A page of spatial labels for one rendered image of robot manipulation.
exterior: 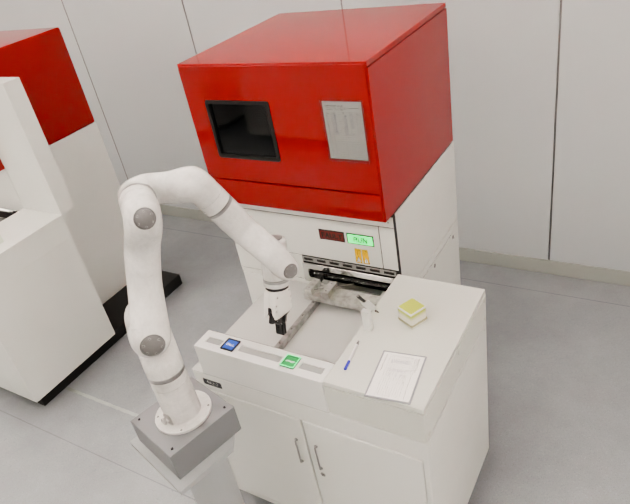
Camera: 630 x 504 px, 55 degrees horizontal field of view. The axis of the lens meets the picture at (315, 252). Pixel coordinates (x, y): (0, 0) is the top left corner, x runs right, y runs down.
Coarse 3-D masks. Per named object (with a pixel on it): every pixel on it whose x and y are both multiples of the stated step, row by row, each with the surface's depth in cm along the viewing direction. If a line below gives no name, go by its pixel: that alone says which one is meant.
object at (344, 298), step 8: (304, 296) 252; (312, 296) 249; (320, 296) 247; (336, 296) 245; (344, 296) 245; (352, 296) 244; (368, 296) 242; (376, 296) 241; (336, 304) 244; (344, 304) 242; (352, 304) 240; (360, 304) 238
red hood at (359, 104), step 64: (192, 64) 225; (256, 64) 211; (320, 64) 198; (384, 64) 200; (448, 64) 252; (256, 128) 227; (320, 128) 211; (384, 128) 207; (448, 128) 264; (256, 192) 245; (320, 192) 228; (384, 192) 215
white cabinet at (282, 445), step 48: (480, 336) 224; (480, 384) 235; (240, 432) 240; (288, 432) 222; (336, 432) 206; (384, 432) 192; (432, 432) 189; (480, 432) 247; (240, 480) 265; (288, 480) 242; (336, 480) 223; (384, 480) 207; (432, 480) 196
